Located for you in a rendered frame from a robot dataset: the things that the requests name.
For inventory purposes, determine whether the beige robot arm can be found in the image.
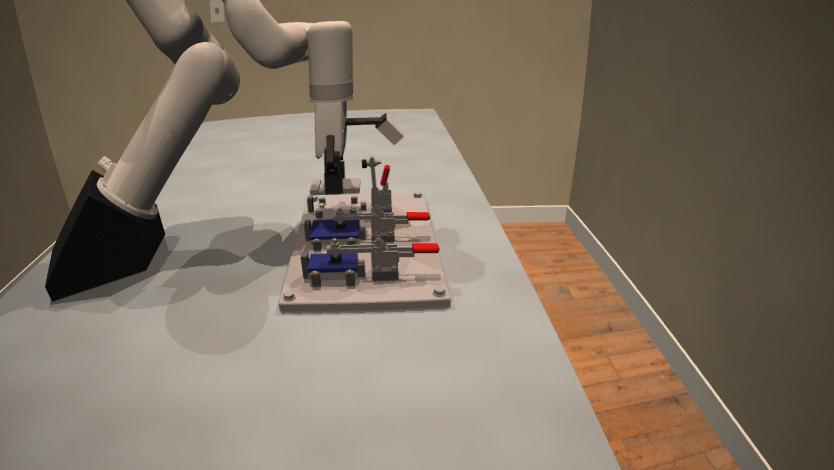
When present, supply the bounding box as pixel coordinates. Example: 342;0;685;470
97;0;404;220

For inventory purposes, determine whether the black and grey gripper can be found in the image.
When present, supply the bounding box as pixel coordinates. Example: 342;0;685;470
310;95;353;195

